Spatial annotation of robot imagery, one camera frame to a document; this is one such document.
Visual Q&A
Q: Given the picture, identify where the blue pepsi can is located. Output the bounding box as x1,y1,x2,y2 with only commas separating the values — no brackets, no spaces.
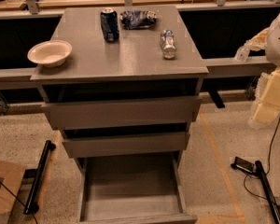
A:
100,7,119,42

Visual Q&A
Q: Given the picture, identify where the white paper bowl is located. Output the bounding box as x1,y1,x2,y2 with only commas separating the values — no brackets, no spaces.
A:
27,40,73,68

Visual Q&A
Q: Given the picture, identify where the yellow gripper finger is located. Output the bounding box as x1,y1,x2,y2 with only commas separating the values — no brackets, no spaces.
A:
245,28,269,51
248,68,280,129

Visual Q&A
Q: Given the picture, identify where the black bar left floor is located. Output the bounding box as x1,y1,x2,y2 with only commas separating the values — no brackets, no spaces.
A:
23,140,56,215

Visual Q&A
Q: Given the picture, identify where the grey drawer cabinet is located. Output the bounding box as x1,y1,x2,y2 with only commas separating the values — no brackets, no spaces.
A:
30,5,209,224

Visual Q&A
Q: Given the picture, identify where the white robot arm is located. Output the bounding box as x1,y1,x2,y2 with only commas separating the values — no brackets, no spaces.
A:
245,13,280,129

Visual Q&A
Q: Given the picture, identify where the grey top drawer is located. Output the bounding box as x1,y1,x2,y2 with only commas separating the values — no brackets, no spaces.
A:
42,96,202,130

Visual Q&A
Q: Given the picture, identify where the grey open bottom drawer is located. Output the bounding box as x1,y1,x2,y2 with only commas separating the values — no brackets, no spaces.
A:
77,153,198,224

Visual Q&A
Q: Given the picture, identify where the grey metal rail shelf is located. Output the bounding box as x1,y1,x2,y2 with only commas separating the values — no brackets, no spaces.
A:
0,56,275,90

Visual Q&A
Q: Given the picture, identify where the black bar right floor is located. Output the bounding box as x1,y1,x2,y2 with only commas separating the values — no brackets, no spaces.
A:
255,161,280,224

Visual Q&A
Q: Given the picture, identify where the blue crumpled chip bag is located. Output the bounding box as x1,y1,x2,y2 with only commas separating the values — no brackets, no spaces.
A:
119,10,157,30

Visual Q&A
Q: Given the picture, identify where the clear plastic water bottle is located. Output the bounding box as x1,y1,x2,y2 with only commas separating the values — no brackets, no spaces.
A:
161,30,176,59

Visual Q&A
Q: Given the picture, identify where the grey middle drawer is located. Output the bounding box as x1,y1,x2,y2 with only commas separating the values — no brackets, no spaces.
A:
63,132,189,158

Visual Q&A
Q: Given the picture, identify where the black bar floor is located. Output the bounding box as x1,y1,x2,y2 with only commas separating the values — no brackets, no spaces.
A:
23,140,56,215
255,161,280,224

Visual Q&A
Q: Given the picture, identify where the black cable on box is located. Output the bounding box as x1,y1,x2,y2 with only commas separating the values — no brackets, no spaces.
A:
0,175,40,224

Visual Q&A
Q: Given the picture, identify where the clear hand sanitizer bottle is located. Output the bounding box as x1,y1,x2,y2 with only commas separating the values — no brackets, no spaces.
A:
234,46,250,63

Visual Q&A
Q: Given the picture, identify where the black device on floor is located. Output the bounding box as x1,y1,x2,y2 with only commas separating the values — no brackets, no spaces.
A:
231,157,255,174

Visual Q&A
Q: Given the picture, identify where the black floor cable right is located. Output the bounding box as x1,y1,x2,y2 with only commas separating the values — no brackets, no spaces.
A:
242,109,280,224

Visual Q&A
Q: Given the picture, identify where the brown cardboard box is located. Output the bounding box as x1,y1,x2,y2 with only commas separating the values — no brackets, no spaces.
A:
0,160,26,224

